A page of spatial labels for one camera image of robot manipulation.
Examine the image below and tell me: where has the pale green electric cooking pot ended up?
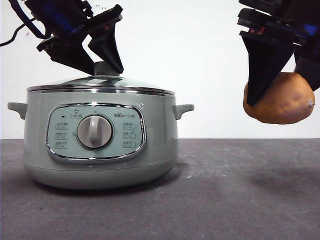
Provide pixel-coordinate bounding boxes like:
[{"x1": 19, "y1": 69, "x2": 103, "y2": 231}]
[{"x1": 7, "y1": 89, "x2": 195, "y2": 191}]

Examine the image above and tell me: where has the glass lid with green knob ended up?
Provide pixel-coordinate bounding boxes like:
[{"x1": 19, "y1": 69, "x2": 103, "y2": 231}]
[{"x1": 26, "y1": 61, "x2": 176, "y2": 97}]

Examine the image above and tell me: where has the brown potato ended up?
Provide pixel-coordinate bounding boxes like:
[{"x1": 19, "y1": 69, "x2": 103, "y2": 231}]
[{"x1": 242, "y1": 71, "x2": 316, "y2": 125}]

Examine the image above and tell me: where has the black cable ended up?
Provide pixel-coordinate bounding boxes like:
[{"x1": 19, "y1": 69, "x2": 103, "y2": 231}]
[{"x1": 0, "y1": 0, "x2": 48, "y2": 47}]

